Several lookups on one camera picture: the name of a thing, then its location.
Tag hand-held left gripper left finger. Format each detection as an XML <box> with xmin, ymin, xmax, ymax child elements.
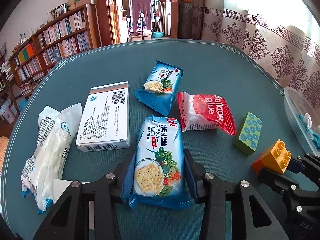
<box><xmin>32</xmin><ymin>163</ymin><xmax>131</xmax><ymax>240</ymax></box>

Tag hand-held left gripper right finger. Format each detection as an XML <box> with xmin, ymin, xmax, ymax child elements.
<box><xmin>183</xmin><ymin>149</ymin><xmax>290</xmax><ymax>240</ymax></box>

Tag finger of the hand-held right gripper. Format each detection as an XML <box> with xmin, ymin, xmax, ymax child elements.
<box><xmin>257</xmin><ymin>168</ymin><xmax>300</xmax><ymax>196</ymax></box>
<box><xmin>290</xmin><ymin>153</ymin><xmax>320</xmax><ymax>174</ymax></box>

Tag orange and yellow toy brick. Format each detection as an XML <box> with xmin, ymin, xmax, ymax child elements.
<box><xmin>251</xmin><ymin>139</ymin><xmax>292</xmax><ymax>176</ymax></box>

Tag blue cracker packet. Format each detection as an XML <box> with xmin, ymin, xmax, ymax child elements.
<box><xmin>129</xmin><ymin>115</ymin><xmax>192</xmax><ymax>210</ymax></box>
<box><xmin>134</xmin><ymin>60</ymin><xmax>185</xmax><ymax>117</ymax></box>

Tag green block with blue dots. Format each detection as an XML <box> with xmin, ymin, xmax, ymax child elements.
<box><xmin>233</xmin><ymin>112</ymin><xmax>263</xmax><ymax>156</ymax></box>

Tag clear plastic container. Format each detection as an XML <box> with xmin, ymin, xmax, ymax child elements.
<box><xmin>284</xmin><ymin>87</ymin><xmax>320</xmax><ymax>158</ymax></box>

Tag white medicine box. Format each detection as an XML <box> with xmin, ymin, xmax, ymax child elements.
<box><xmin>75</xmin><ymin>81</ymin><xmax>131</xmax><ymax>152</ymax></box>

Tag red and white glue packet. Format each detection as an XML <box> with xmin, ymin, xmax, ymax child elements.
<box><xmin>177</xmin><ymin>92</ymin><xmax>237</xmax><ymax>136</ymax></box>

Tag blue cloth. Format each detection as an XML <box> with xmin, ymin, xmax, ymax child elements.
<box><xmin>296</xmin><ymin>113</ymin><xmax>320</xmax><ymax>150</ymax></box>

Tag white paper sheet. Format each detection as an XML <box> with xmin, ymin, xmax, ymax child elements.
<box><xmin>53</xmin><ymin>179</ymin><xmax>91</xmax><ymax>205</ymax></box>

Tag white gauze packet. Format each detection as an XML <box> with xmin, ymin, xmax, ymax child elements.
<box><xmin>20</xmin><ymin>102</ymin><xmax>83</xmax><ymax>215</ymax></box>

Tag white patterned curtain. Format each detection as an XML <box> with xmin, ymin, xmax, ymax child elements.
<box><xmin>201</xmin><ymin>0</ymin><xmax>320</xmax><ymax>100</ymax></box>

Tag dark grey curtain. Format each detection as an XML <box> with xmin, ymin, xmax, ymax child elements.
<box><xmin>179</xmin><ymin>0</ymin><xmax>206</xmax><ymax>40</ymax></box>

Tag wooden door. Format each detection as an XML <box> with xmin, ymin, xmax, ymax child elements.
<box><xmin>171</xmin><ymin>0</ymin><xmax>181</xmax><ymax>38</ymax></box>

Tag wooden bookshelf with books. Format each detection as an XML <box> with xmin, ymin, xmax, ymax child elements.
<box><xmin>0</xmin><ymin>4</ymin><xmax>99</xmax><ymax>120</ymax></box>

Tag hanging mauve pants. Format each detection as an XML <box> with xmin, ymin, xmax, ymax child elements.
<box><xmin>132</xmin><ymin>0</ymin><xmax>152</xmax><ymax>36</ymax></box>

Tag wooden door frame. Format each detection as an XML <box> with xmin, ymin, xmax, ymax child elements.
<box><xmin>96</xmin><ymin>0</ymin><xmax>130</xmax><ymax>47</ymax></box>

